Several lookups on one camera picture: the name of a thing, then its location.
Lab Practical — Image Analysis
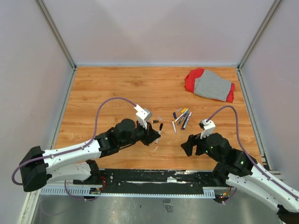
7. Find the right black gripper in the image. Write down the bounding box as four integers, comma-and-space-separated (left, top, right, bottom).
181, 128, 224, 164

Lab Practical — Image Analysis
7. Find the white whiteboard marker pen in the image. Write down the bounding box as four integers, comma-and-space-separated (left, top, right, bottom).
171, 120, 177, 134

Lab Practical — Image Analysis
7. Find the white marker black cap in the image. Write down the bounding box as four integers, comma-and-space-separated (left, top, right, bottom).
155, 123, 164, 144

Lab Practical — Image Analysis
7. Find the white blue marker pen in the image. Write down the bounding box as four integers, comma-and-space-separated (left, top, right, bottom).
182, 111, 192, 130

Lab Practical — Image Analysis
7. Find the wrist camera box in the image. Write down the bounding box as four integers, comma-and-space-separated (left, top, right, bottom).
199, 119, 216, 139
134, 105, 152, 129

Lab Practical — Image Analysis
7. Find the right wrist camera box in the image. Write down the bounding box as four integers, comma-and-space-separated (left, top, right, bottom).
199, 119, 216, 139

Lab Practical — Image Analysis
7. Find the red and grey cloth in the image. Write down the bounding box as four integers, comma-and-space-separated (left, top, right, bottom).
184, 68, 235, 103

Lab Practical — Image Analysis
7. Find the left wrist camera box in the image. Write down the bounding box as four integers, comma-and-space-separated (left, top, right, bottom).
134, 105, 152, 129

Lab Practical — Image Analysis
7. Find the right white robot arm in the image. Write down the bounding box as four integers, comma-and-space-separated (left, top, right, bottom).
181, 133, 299, 224

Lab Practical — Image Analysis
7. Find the black mounting base rail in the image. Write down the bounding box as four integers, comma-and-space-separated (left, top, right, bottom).
71, 169, 229, 195

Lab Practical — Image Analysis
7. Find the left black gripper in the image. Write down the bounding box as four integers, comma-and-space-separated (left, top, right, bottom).
120, 120, 161, 147

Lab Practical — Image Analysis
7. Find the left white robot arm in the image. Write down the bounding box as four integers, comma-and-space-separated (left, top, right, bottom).
20, 119, 161, 192

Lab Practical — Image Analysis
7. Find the white marker yellow end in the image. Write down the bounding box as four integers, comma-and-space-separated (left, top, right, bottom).
174, 108, 189, 123

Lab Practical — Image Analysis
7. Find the purple marker pen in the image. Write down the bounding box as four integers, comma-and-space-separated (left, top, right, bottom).
181, 112, 191, 130

